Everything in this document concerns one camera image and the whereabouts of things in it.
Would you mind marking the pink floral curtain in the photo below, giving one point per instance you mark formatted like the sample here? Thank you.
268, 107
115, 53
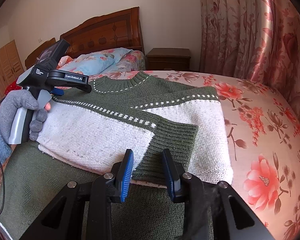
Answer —
252, 35

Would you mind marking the light wooden wardrobe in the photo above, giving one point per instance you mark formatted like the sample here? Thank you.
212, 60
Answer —
5, 65

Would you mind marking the red blanket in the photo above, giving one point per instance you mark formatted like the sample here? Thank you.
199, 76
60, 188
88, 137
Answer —
12, 87

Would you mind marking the dark wooden nightstand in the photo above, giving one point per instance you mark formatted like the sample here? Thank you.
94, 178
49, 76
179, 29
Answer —
168, 58

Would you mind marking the pink floral bed sheet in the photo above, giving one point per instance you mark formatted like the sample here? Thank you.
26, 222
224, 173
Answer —
252, 130

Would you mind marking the person's left hand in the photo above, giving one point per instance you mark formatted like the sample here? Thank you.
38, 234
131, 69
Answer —
17, 100

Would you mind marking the large carved wooden headboard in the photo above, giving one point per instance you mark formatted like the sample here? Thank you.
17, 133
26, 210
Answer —
110, 30

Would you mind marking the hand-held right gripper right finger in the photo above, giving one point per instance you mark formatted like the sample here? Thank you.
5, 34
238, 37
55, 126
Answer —
168, 177

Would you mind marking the small wooden headboard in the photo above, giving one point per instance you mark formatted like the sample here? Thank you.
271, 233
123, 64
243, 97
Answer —
37, 52

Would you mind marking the light blue floral quilt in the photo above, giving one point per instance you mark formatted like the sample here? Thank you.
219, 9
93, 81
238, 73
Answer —
95, 62

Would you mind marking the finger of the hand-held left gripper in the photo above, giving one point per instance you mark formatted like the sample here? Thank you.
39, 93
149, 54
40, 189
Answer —
81, 87
58, 92

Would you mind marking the pink floral pillow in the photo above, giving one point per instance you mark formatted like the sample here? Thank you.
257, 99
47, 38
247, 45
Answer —
66, 61

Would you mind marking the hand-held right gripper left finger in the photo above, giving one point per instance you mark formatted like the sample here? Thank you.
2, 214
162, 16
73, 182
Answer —
126, 178

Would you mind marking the green and white knitted sweater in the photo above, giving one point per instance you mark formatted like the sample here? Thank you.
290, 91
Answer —
165, 97

